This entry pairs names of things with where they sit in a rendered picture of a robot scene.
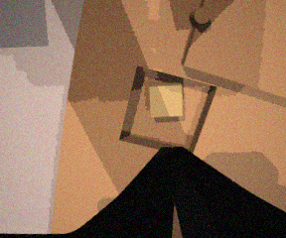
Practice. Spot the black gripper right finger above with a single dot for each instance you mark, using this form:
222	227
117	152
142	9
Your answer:
210	205

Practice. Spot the tan square block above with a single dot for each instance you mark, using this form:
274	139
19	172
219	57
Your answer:
165	99

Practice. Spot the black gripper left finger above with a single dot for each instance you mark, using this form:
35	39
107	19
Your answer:
144	209

